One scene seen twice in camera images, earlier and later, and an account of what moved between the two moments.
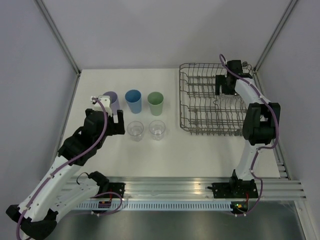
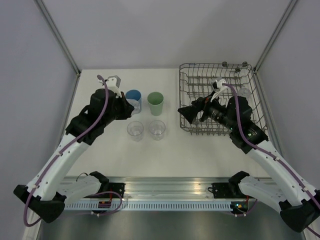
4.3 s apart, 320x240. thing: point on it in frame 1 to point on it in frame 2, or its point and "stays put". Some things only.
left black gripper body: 113,128 to 119,111
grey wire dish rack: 203,113 stays put
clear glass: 135,129 stays put
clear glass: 156,128 stays put
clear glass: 223,97 to 137,105
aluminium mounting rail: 271,188 stays put
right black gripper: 220,80 to 190,112
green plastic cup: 155,100 stays put
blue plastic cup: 133,98 stays put
